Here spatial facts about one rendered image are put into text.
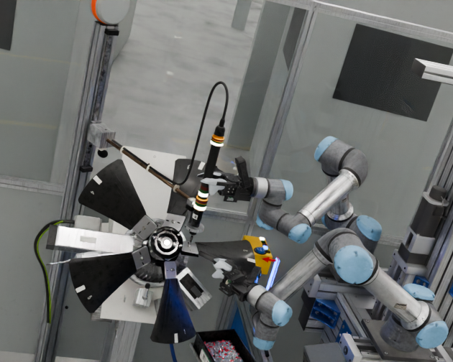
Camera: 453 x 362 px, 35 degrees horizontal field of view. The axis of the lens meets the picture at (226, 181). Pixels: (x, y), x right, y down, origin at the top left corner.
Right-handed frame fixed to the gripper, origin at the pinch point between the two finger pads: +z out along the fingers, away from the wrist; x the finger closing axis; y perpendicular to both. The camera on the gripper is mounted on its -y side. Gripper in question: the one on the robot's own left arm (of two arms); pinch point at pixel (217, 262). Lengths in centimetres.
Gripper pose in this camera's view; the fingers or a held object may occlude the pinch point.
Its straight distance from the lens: 261.3
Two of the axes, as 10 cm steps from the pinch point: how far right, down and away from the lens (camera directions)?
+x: -1.7, 8.7, 4.7
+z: -7.0, -4.4, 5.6
